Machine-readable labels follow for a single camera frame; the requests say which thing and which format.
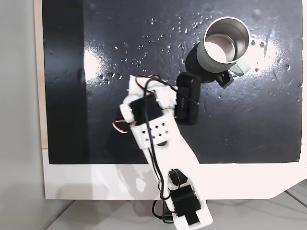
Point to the black table mat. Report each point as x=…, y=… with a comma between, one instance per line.
x=239, y=119

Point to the sage green steel mug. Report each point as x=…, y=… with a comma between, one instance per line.
x=209, y=62

